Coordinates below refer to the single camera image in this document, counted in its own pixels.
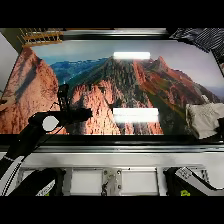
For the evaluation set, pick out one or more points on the dark striped shirt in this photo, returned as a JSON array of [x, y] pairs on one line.
[[200, 36]]

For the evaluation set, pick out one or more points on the white garment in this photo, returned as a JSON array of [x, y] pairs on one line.
[[205, 118]]

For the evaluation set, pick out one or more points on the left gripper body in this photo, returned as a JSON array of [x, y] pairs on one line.
[[81, 115]]

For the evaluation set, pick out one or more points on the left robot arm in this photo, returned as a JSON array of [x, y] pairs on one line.
[[23, 141]]

